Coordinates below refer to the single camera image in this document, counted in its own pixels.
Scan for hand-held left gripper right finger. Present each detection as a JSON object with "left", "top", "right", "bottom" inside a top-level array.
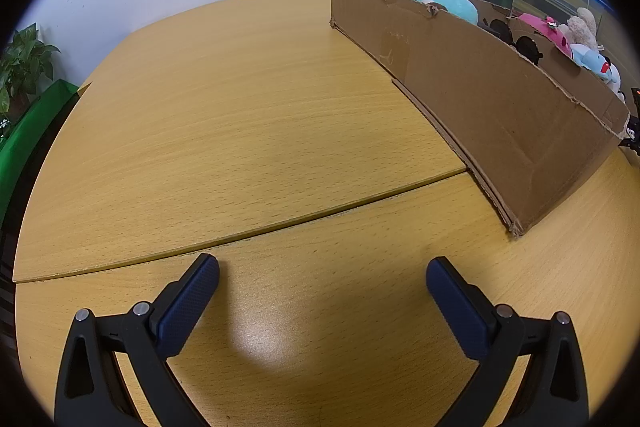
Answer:
[{"left": 426, "top": 257, "right": 590, "bottom": 427}]

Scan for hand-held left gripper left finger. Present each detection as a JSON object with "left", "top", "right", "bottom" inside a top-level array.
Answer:
[{"left": 54, "top": 253, "right": 221, "bottom": 427}]

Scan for large cardboard box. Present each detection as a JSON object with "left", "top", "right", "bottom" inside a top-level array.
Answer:
[{"left": 327, "top": 0, "right": 631, "bottom": 238}]

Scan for light blue plush toy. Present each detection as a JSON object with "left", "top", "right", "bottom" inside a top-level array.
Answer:
[{"left": 570, "top": 43, "right": 623, "bottom": 94}]

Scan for beige teddy bear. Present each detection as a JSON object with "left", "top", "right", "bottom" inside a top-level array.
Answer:
[{"left": 557, "top": 7, "right": 601, "bottom": 50}]

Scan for black sunglasses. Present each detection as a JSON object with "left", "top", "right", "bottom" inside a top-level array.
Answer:
[{"left": 487, "top": 19, "right": 546, "bottom": 65}]

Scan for green board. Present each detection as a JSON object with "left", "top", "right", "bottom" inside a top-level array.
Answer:
[{"left": 0, "top": 79, "right": 81, "bottom": 218}]

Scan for green potted plant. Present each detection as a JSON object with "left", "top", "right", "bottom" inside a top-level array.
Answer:
[{"left": 0, "top": 23, "right": 61, "bottom": 142}]

